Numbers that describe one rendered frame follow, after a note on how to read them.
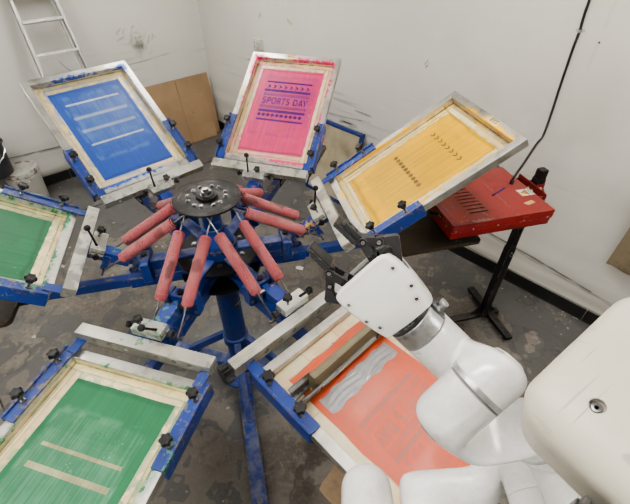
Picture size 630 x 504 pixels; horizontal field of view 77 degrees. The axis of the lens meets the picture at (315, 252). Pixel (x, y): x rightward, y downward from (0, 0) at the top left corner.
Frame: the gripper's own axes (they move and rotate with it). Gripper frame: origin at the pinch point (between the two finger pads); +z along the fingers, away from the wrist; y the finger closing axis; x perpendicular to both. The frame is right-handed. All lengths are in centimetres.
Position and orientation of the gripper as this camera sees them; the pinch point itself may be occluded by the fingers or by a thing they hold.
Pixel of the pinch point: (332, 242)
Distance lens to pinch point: 54.9
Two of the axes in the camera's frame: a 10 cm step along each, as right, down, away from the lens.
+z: -7.2, -6.8, -1.0
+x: 2.0, -3.5, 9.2
